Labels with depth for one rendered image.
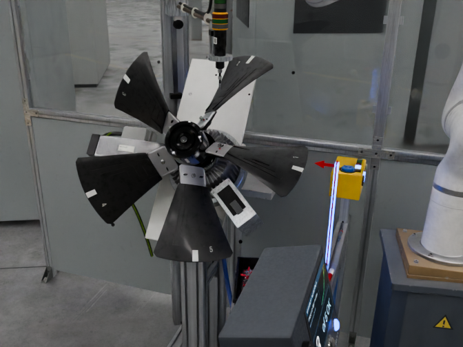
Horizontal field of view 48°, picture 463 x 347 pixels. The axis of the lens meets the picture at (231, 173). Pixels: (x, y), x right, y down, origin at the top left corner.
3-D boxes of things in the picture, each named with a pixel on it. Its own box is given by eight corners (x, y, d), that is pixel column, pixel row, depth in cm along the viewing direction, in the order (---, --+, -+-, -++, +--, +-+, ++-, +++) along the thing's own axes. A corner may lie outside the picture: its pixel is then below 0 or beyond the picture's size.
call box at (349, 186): (335, 182, 188) (337, 155, 184) (363, 186, 185) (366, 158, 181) (328, 200, 174) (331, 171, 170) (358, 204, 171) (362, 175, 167)
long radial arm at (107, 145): (187, 156, 182) (176, 144, 171) (182, 176, 180) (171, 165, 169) (114, 146, 190) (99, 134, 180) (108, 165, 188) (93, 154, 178)
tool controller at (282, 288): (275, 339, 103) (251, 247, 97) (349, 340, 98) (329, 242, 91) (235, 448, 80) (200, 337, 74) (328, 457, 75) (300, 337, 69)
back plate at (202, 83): (110, 232, 181) (109, 231, 180) (160, 57, 199) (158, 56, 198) (258, 259, 166) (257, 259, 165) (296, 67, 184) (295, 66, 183)
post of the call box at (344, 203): (339, 218, 186) (342, 186, 181) (348, 219, 185) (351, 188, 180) (338, 222, 183) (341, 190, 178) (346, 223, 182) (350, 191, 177)
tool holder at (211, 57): (202, 56, 149) (202, 20, 145) (226, 55, 151) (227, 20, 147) (211, 62, 141) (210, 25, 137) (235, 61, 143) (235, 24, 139)
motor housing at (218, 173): (170, 196, 179) (156, 185, 167) (186, 135, 185) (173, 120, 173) (234, 206, 172) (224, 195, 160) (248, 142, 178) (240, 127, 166)
